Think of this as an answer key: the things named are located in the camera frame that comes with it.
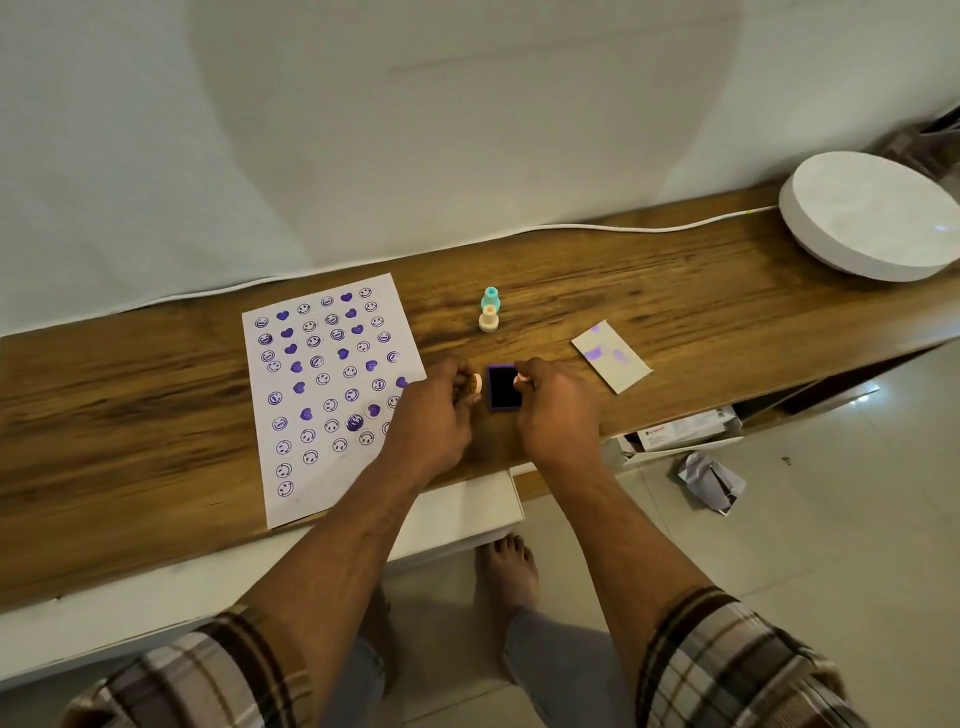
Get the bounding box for person's right hand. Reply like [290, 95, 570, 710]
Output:
[513, 357, 603, 477]

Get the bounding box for person's left hand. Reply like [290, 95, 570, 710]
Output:
[377, 356, 483, 489]

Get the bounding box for person's right forearm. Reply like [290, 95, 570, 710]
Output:
[528, 454, 723, 676]

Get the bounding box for person's left forearm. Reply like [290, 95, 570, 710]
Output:
[234, 450, 454, 661]

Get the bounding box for purple ink pad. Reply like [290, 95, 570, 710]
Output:
[486, 363, 525, 414]

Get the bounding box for small card with purple smudges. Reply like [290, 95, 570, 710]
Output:
[570, 320, 654, 396]

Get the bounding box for white box with red label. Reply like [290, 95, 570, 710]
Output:
[615, 405, 745, 471]

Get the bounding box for white paper sheet purple stamps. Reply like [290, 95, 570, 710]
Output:
[241, 273, 429, 531]

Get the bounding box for person's right foot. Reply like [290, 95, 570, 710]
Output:
[475, 533, 542, 625]

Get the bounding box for crumpled paper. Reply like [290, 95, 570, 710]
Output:
[677, 450, 749, 518]

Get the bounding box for grey trousers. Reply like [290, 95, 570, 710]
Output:
[322, 607, 640, 728]

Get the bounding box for plaid shirt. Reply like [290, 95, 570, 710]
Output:
[58, 588, 873, 728]

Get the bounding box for white round lamp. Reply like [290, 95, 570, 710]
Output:
[778, 151, 960, 284]

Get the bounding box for white cable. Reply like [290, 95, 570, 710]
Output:
[142, 204, 783, 305]

